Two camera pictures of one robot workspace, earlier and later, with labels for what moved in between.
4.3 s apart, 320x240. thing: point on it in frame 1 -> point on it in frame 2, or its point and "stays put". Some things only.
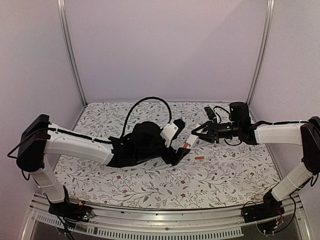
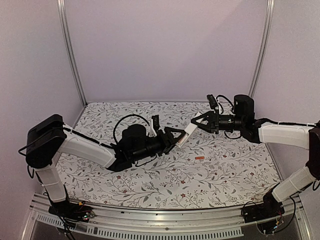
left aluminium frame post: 61,13 stays put
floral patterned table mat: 210,176 stays put
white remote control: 192,138 -> 189,131
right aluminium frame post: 269,6 stays put
